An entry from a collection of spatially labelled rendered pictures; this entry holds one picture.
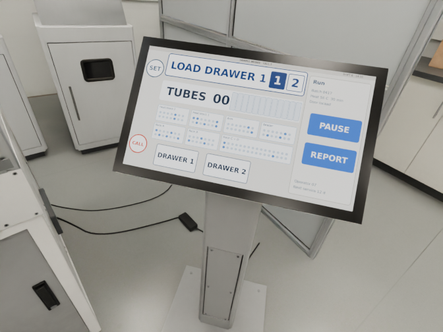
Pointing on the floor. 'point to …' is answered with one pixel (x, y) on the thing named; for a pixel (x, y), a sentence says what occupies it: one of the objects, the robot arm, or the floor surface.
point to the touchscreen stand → (221, 274)
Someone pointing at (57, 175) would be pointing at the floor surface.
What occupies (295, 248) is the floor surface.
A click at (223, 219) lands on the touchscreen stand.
